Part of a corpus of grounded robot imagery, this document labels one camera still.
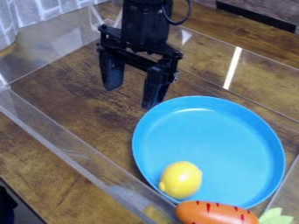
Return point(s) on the blue round plastic tray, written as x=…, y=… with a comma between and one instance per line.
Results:
x=222, y=137

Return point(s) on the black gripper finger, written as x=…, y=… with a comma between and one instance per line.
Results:
x=161, y=76
x=113, y=69

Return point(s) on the yellow toy lemon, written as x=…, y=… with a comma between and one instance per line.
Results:
x=181, y=180

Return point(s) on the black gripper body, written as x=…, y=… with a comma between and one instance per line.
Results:
x=139, y=41

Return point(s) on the orange toy carrot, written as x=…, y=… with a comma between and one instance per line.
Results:
x=201, y=212

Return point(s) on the white brick pattern curtain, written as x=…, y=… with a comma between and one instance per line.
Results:
x=19, y=13

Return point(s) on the dark baseboard strip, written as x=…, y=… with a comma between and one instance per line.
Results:
x=257, y=16

